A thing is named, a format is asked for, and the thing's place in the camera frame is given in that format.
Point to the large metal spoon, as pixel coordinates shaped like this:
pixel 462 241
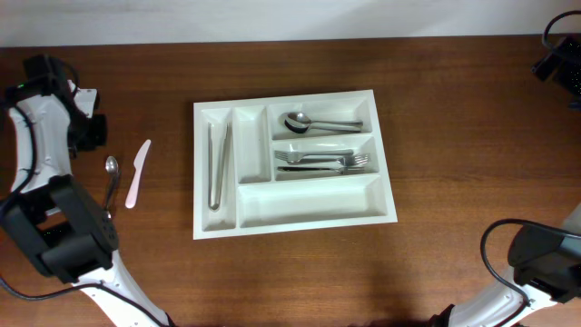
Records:
pixel 302 118
pixel 335 128

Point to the white cutlery tray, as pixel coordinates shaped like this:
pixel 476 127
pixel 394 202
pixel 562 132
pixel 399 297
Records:
pixel 258 199

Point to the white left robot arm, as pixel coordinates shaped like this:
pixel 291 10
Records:
pixel 55 222

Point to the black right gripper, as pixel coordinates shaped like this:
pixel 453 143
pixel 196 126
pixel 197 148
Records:
pixel 570 74

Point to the pink plastic knife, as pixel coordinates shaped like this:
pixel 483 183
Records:
pixel 138 164

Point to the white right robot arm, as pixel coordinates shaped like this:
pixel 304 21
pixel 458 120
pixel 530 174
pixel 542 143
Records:
pixel 543 271

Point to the small metal teaspoon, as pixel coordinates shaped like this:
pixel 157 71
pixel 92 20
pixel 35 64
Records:
pixel 113 170

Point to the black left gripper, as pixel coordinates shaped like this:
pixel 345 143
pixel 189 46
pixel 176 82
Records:
pixel 100 134

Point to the long metal tongs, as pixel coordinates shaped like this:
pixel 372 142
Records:
pixel 217 168

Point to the metal fork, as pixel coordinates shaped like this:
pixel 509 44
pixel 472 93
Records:
pixel 342 170
pixel 351 160
pixel 295 157

